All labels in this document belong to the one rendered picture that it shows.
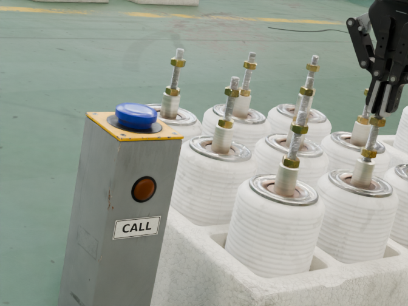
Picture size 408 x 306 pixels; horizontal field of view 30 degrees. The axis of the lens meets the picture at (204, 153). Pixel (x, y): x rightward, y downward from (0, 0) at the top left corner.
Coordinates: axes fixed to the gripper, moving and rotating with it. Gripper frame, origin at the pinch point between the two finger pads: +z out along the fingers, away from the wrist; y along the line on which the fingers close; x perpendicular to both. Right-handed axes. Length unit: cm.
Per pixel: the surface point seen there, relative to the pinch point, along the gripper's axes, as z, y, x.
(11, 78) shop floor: 36, -113, 42
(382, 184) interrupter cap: 10.2, 1.9, 2.2
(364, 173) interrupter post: 8.8, 0.7, -0.7
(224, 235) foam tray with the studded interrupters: 18.3, -8.9, -11.8
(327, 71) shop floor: 35, -92, 168
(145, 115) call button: 2.9, -10.9, -26.9
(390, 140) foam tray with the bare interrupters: 17, -16, 48
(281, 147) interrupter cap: 10.3, -11.4, 0.9
